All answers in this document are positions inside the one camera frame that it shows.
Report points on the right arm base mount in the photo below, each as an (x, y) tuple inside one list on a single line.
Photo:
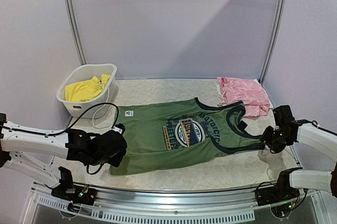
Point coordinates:
[(283, 198)]

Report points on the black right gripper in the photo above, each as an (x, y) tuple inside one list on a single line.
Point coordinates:
[(267, 137)]

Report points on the green sleeveless shirt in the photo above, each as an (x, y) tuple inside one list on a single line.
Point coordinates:
[(180, 134)]

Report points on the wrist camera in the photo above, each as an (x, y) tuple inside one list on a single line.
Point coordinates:
[(119, 128), (282, 115)]

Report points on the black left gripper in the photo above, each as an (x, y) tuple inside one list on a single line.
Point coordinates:
[(116, 161)]

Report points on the pink folded shorts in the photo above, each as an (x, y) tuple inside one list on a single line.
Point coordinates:
[(251, 93)]

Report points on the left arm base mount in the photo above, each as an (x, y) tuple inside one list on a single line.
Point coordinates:
[(74, 194)]

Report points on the left aluminium corner post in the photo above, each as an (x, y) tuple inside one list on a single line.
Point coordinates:
[(75, 33)]

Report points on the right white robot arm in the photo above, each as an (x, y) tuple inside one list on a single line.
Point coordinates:
[(316, 151)]

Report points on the aluminium front rail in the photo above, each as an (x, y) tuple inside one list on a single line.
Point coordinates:
[(129, 206)]

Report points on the aluminium corner post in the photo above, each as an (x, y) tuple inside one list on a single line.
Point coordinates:
[(75, 33), (272, 41)]

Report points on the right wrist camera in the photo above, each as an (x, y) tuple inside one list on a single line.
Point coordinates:
[(282, 115)]

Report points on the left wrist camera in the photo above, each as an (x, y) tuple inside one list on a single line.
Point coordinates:
[(119, 128)]

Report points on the right aluminium corner post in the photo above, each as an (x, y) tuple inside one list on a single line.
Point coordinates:
[(272, 41)]

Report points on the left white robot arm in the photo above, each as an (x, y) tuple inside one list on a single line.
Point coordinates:
[(90, 149)]

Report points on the yellow garment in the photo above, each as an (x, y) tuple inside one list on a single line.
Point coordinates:
[(86, 90)]

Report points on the white plastic laundry basket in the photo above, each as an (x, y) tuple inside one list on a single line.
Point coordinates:
[(83, 73)]

